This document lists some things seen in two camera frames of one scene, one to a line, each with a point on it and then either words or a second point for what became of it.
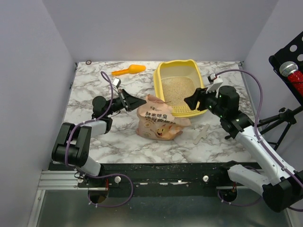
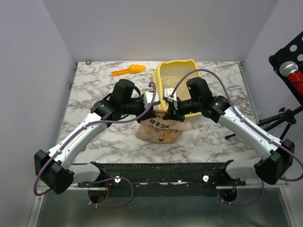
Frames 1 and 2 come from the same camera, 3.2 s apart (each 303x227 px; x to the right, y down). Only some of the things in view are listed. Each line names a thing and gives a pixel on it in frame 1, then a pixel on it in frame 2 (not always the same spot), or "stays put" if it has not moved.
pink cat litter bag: (156, 122) stays put
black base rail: (152, 179) stays put
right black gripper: (202, 98) → (171, 112)
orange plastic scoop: (132, 69) stays put
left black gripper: (131, 102) → (149, 114)
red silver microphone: (290, 69) stays put
